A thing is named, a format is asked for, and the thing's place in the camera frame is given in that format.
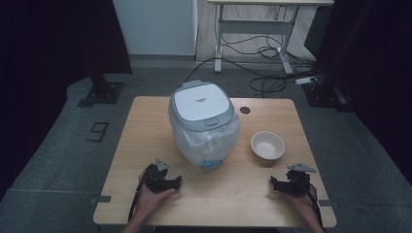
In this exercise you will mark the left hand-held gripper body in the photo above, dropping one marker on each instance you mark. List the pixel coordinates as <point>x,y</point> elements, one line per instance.
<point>154,177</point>

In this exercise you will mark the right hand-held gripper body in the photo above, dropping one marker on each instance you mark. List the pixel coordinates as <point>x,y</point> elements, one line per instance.
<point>298,180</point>

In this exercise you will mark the person's left hand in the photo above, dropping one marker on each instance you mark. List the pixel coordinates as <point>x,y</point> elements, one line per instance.
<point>152,202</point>

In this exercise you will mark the person's right hand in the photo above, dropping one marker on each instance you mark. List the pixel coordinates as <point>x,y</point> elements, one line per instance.
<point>302,207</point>

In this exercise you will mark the beige paper bowl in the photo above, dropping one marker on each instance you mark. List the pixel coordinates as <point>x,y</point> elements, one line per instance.
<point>267,146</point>

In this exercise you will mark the clear plastic trash bag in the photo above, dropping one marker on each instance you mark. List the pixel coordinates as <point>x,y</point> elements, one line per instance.
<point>207,145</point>

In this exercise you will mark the white power strip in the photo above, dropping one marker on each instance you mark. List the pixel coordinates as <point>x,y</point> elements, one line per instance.
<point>306,80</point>

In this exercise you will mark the black curtain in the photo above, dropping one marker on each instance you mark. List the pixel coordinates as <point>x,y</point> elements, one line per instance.
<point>48,48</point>
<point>372,48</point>

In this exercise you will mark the black stand base plate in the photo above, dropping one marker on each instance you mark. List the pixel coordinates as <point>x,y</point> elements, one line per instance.
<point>102,93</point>
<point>325,95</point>

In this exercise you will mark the white desk frame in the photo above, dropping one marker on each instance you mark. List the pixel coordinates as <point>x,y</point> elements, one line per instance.
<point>252,26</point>

